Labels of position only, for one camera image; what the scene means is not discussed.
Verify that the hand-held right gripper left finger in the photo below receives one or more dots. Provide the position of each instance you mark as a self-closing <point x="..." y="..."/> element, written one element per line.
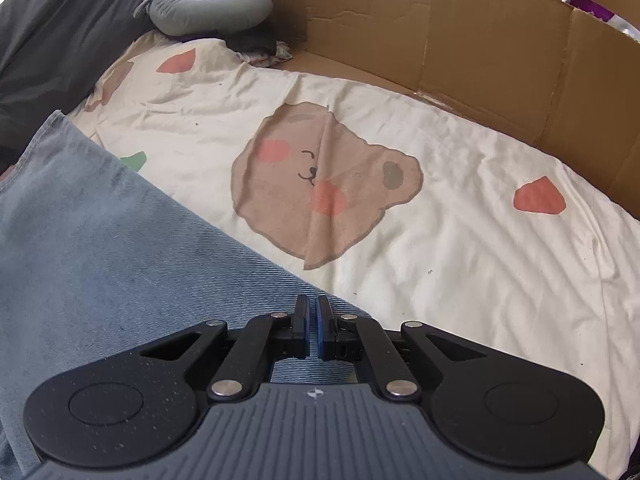
<point x="302" y="332"/>

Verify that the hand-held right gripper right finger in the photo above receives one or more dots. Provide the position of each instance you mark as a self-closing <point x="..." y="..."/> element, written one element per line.
<point x="322" y="332"/>

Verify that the blue denim pants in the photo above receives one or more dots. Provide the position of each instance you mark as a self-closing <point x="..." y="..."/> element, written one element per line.
<point x="100" y="260"/>

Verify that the dark patterned clothes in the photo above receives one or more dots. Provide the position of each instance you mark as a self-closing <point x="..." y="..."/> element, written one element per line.
<point x="255" y="42"/>

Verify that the cream bear print blanket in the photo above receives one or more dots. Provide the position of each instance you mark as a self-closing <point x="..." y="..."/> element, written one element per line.
<point x="450" y="260"/>

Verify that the grey neck pillow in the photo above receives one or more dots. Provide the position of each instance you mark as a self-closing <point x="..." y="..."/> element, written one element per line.
<point x="200" y="15"/>

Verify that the folded cardboard sheet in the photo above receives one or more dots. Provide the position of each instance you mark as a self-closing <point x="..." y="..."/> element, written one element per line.
<point x="475" y="35"/>

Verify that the purple white tissue pack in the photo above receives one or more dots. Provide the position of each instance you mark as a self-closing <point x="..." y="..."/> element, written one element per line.
<point x="590" y="6"/>

